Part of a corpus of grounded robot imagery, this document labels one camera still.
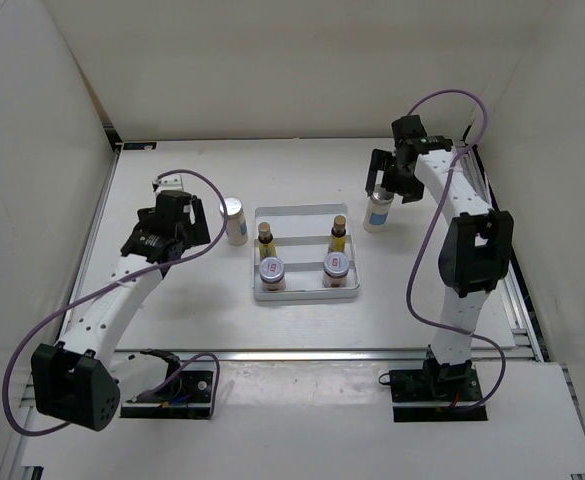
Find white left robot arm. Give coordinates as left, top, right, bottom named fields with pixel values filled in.
left=31, top=190, right=210, bottom=431

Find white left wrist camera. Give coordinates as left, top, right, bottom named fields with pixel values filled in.
left=152, top=174, right=184, bottom=195

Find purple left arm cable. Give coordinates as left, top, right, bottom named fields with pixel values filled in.
left=2, top=168, right=231, bottom=436

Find white divided tray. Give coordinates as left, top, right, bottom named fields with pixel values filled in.
left=252, top=203, right=361, bottom=302

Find yellow small bottle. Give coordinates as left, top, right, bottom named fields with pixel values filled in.
left=257, top=222, right=277, bottom=260
left=328, top=215, right=347, bottom=253

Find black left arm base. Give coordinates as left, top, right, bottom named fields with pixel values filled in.
left=109, top=349, right=220, bottom=420

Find aluminium frame rail front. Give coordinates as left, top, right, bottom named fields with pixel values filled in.
left=114, top=349, right=433, bottom=364

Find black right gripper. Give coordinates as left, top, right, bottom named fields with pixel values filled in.
left=366, top=150, right=425, bottom=204

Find white shaker bottle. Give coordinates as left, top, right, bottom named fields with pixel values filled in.
left=363, top=185, right=394, bottom=233
left=219, top=197, right=248, bottom=246

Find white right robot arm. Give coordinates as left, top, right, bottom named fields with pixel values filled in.
left=365, top=115, right=514, bottom=400

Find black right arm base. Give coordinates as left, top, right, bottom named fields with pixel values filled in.
left=378, top=369, right=488, bottom=423

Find sauce jar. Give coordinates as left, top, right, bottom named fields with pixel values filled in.
left=258, top=256, right=286, bottom=292
left=322, top=251, right=350, bottom=288

